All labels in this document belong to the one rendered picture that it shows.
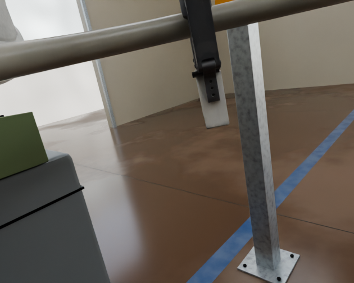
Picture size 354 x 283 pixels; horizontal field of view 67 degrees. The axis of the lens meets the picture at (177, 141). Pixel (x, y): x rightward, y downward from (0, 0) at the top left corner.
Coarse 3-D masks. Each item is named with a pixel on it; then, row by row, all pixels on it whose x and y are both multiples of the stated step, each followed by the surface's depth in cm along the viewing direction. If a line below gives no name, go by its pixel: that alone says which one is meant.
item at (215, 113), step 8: (200, 80) 32; (200, 88) 33; (200, 96) 33; (224, 96) 33; (208, 104) 33; (216, 104) 33; (224, 104) 33; (208, 112) 34; (216, 112) 34; (224, 112) 34; (208, 120) 34; (216, 120) 34; (224, 120) 34; (208, 128) 34
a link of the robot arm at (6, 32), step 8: (0, 0) 53; (0, 8) 53; (0, 16) 53; (8, 16) 56; (0, 24) 54; (8, 24) 56; (0, 32) 54; (8, 32) 56; (16, 32) 60; (0, 40) 54; (8, 40) 56; (16, 40) 59; (8, 80) 61
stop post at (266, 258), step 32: (224, 0) 87; (256, 32) 91; (256, 64) 92; (256, 96) 93; (256, 128) 96; (256, 160) 100; (256, 192) 105; (256, 224) 110; (256, 256) 116; (288, 256) 118
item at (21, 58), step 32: (256, 0) 30; (288, 0) 29; (320, 0) 28; (352, 0) 28; (96, 32) 28; (128, 32) 30; (160, 32) 31; (0, 64) 22; (32, 64) 24; (64, 64) 27
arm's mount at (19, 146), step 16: (32, 112) 36; (0, 128) 33; (16, 128) 35; (32, 128) 36; (0, 144) 33; (16, 144) 35; (32, 144) 36; (0, 160) 34; (16, 160) 35; (32, 160) 36; (48, 160) 38; (0, 176) 34
